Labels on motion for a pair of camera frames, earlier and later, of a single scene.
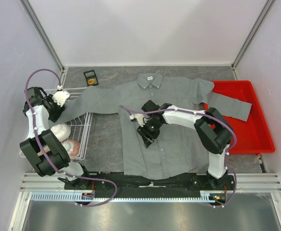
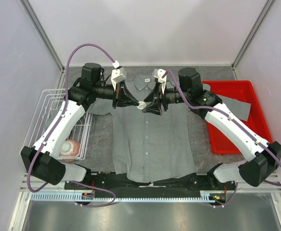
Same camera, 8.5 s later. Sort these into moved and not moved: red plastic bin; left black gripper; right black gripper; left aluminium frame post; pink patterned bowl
Moved: right black gripper; left black gripper
Not moved: red plastic bin; left aluminium frame post; pink patterned bowl
